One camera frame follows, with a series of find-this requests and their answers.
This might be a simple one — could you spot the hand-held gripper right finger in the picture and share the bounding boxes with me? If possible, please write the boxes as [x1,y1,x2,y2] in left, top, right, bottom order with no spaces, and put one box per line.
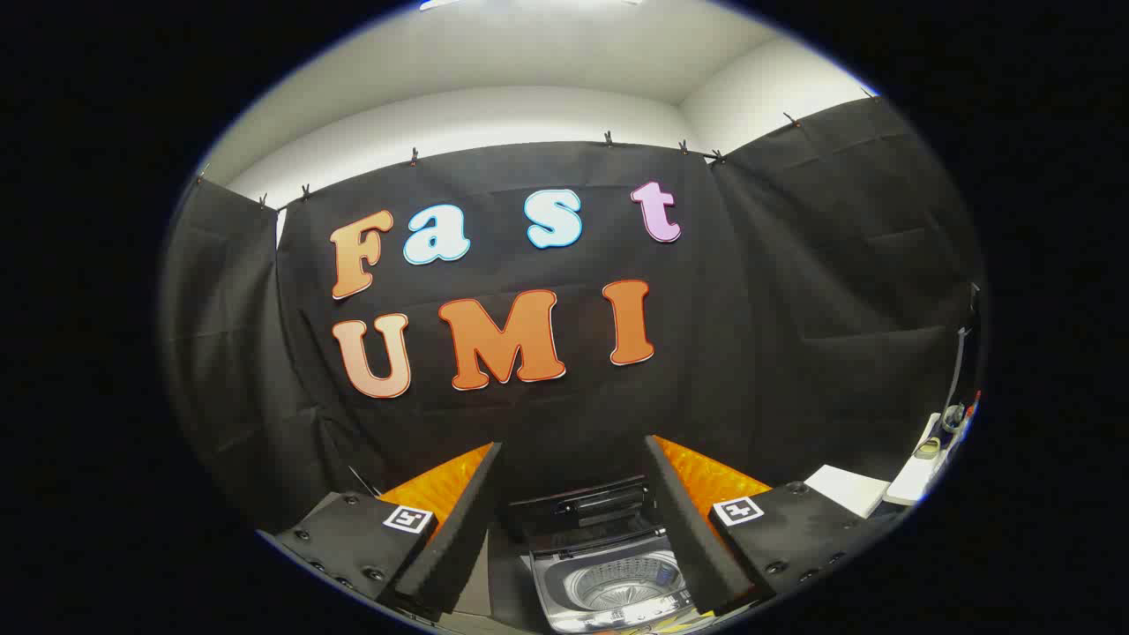
[644,434,883,618]

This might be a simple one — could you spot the small black backdrop clips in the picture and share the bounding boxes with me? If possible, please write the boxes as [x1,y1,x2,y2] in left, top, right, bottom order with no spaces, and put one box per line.
[198,88,880,211]

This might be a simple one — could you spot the grey washing machine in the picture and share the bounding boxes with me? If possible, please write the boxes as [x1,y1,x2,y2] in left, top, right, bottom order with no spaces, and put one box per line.
[527,527,707,634]

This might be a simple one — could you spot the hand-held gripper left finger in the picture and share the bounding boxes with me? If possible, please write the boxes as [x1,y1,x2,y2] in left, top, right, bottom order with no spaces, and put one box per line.
[256,441,505,623]

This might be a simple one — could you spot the black backdrop cloth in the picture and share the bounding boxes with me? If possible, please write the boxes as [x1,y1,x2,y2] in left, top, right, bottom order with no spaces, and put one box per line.
[159,95,984,565]

